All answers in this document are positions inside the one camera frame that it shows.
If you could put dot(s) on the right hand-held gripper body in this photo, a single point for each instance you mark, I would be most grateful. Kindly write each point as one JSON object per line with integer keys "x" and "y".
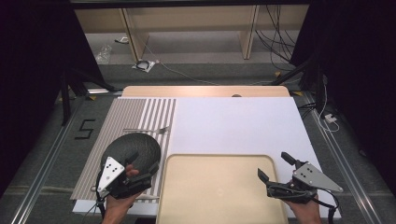
{"x": 308, "y": 179}

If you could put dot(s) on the aluminium floor rail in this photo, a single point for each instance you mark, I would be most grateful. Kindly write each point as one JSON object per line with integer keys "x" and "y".
{"x": 345, "y": 168}
{"x": 43, "y": 174}

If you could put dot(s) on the person's left hand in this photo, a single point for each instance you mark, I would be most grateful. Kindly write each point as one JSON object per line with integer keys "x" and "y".
{"x": 120, "y": 207}

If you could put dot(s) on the black curtain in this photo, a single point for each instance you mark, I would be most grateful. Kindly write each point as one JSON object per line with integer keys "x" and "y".
{"x": 31, "y": 62}
{"x": 364, "y": 62}

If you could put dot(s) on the round black plate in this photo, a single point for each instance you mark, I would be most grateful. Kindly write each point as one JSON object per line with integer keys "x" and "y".
{"x": 134, "y": 146}

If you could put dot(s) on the light wooden desk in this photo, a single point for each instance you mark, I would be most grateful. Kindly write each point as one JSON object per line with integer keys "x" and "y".
{"x": 186, "y": 18}

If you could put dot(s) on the clear plastic bag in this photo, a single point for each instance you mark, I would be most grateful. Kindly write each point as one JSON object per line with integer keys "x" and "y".
{"x": 104, "y": 53}

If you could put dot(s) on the black metal stand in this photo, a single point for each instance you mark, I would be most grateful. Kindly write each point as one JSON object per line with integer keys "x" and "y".
{"x": 67, "y": 93}
{"x": 311, "y": 74}

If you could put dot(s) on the beige plastic tray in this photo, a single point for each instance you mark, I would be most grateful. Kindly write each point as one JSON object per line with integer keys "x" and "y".
{"x": 218, "y": 189}

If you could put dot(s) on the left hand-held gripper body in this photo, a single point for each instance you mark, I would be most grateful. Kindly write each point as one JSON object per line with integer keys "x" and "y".
{"x": 109, "y": 174}

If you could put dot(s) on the white table board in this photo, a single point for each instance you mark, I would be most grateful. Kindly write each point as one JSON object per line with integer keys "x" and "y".
{"x": 236, "y": 124}

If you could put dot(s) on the dark table grommet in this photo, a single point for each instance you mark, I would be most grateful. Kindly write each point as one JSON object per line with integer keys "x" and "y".
{"x": 236, "y": 95}

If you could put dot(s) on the white plug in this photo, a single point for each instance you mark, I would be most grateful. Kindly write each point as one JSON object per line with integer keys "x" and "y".
{"x": 330, "y": 118}

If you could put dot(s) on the grey striped placemat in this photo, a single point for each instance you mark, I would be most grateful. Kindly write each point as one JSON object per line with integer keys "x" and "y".
{"x": 124, "y": 115}

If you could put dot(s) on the person's right hand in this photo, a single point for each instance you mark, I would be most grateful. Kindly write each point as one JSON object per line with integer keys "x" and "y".
{"x": 303, "y": 210}

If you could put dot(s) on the silver fork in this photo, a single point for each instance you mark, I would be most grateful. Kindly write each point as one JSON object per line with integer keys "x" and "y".
{"x": 146, "y": 130}

